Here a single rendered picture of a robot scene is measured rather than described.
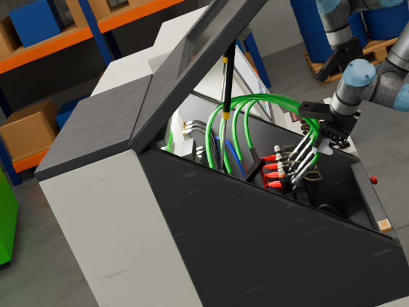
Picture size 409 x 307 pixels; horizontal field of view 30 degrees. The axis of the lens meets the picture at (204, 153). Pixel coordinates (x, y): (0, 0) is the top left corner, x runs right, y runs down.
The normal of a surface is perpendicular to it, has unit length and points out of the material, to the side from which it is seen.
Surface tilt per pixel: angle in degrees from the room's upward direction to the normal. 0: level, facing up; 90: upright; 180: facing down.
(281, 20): 90
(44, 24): 90
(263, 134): 90
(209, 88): 90
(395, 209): 0
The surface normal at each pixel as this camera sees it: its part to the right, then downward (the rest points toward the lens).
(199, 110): -0.02, 0.34
